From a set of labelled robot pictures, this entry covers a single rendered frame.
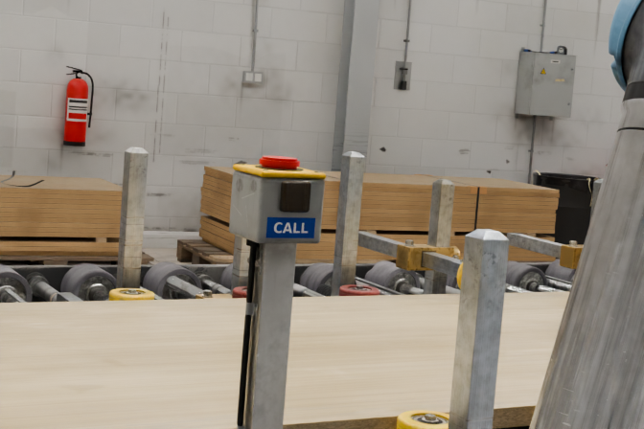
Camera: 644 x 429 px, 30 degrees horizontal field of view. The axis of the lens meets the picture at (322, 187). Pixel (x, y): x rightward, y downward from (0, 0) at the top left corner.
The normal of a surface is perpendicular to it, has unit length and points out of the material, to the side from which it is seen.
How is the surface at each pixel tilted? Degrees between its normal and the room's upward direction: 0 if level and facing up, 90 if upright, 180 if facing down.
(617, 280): 75
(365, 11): 90
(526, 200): 90
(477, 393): 90
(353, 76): 90
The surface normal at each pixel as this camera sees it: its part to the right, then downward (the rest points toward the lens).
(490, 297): 0.47, 0.11
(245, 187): -0.88, -0.03
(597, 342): -0.63, -0.25
